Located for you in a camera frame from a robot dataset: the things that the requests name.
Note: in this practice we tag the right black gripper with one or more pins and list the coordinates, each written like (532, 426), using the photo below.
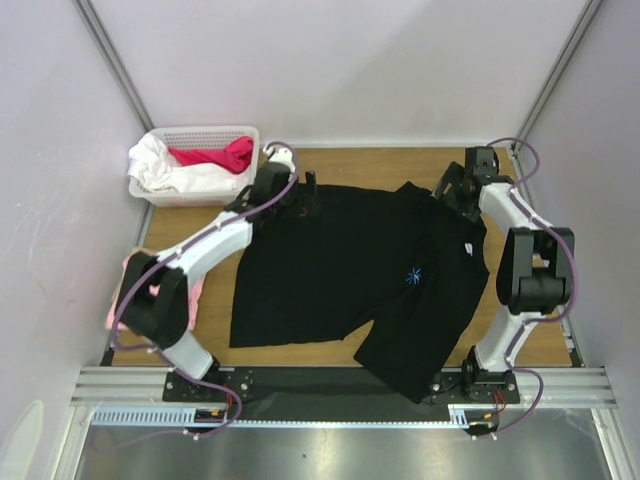
(447, 187)

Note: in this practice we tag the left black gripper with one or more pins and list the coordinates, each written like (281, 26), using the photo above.
(299, 206)

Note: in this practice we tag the black t-shirt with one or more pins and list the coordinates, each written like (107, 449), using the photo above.
(399, 261)

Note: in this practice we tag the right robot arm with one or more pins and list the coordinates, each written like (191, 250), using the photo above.
(535, 278)

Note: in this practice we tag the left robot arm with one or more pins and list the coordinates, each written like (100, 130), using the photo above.
(153, 301)

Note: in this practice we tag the magenta t-shirt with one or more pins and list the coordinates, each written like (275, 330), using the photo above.
(235, 158)

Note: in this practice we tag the white plastic laundry basket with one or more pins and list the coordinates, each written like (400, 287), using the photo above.
(198, 137)

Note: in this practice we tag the folded pink t-shirt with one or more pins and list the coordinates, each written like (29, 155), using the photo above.
(193, 300)

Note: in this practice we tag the white t-shirt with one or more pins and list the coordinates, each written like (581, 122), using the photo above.
(157, 170)

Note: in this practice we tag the folded beige t-shirt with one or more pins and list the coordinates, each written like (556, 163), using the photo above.
(139, 249)

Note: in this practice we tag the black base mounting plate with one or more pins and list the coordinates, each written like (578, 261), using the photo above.
(353, 395)

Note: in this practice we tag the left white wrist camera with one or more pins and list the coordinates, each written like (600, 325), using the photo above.
(279, 154)

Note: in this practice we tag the aluminium frame rail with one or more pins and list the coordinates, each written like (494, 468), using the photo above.
(143, 385)

